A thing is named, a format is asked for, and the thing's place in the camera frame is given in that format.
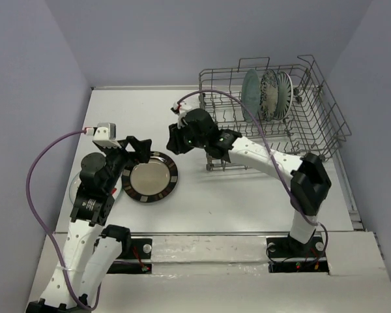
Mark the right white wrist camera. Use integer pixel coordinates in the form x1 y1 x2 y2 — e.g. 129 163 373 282
171 102 194 128

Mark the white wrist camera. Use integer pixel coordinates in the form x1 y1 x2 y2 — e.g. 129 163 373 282
84 123 120 149
171 102 194 128

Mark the teal green plate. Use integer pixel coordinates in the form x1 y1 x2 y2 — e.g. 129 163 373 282
240 68 261 123

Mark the grey wire dish rack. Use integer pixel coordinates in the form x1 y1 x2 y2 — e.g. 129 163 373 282
198 54 351 162

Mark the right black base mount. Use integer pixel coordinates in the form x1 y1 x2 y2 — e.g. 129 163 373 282
265 236 329 274

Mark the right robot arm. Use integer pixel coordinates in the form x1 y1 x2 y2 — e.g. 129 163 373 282
167 105 332 256

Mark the white blue striped plate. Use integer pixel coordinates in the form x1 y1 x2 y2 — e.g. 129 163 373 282
274 72 293 121

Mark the watermelon pattern plate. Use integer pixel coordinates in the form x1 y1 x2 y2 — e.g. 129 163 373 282
69 172 122 204

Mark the blue floral plate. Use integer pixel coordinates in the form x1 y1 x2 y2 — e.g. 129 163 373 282
260 69 278 121

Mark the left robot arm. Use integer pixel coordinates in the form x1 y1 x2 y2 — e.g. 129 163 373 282
26 136 152 312

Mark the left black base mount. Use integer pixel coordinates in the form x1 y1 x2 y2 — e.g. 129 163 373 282
108 237 152 275

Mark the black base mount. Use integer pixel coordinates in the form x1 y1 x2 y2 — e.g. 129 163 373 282
108 237 152 275
265 236 329 274

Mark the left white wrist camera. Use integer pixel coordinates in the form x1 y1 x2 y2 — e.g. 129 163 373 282
84 123 120 149

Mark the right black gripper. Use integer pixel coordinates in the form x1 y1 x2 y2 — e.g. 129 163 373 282
167 117 209 153

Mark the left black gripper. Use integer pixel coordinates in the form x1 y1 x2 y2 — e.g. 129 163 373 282
99 136 152 192

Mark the dark rimmed beige plate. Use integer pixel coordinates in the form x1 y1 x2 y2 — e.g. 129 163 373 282
121 151 179 203

